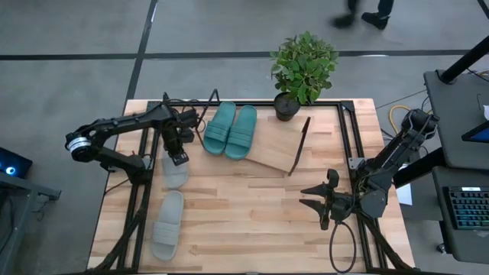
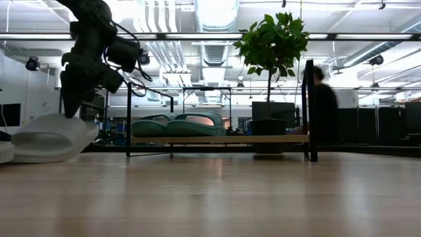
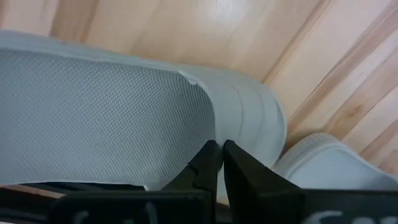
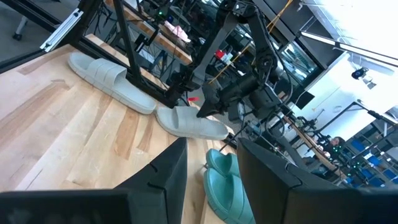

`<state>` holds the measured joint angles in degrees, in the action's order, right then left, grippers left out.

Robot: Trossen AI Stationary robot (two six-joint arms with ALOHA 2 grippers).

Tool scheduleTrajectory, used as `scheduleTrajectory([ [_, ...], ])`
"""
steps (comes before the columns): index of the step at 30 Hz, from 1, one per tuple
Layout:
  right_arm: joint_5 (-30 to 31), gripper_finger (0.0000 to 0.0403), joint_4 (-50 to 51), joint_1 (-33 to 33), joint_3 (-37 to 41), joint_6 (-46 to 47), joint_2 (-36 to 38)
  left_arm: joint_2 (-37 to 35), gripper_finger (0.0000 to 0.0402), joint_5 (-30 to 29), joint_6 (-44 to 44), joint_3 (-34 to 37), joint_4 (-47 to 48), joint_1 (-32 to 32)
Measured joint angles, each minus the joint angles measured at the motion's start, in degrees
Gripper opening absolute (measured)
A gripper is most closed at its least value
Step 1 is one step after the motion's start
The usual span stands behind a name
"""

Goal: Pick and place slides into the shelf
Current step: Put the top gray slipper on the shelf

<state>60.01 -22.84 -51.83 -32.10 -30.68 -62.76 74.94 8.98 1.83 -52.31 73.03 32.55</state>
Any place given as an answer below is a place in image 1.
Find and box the black device with blue light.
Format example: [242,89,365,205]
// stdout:
[0,146,34,180]

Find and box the blue-screen tablet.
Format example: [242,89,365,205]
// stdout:
[461,121,489,144]

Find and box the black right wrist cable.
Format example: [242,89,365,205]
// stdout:
[329,220,358,274]

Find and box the wooden shelf with black frame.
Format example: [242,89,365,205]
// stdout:
[193,88,313,178]

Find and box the teal green rubber slide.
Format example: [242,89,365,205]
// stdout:
[202,100,238,156]
[224,104,258,160]

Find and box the person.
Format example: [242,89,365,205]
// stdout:
[330,0,395,31]

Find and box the white paper sheet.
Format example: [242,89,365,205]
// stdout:
[394,182,414,207]

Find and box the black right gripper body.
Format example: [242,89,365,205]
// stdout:
[319,168,363,231]

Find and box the backlit black keyboard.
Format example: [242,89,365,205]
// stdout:
[442,185,489,231]

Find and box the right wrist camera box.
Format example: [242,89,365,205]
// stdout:
[359,188,384,219]

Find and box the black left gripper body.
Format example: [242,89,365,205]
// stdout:
[160,121,191,167]

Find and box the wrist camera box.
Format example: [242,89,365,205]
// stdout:
[178,108,200,144]
[359,188,384,219]

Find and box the light grey rubber slide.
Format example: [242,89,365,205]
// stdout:
[160,150,189,190]
[151,190,186,262]

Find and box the potted green plant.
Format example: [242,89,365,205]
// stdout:
[269,30,340,123]

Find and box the black slanted pole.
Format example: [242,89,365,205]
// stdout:
[438,34,489,84]

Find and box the grey metal cart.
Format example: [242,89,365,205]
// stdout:
[0,170,63,275]

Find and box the black aluminium rig frame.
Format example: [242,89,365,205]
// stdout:
[86,91,421,275]

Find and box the yellow cable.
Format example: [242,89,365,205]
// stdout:
[388,104,435,135]

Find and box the grey desk top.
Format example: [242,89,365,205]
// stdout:
[431,165,489,265]
[423,70,489,171]

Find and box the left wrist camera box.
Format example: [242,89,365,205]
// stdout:
[178,108,200,144]

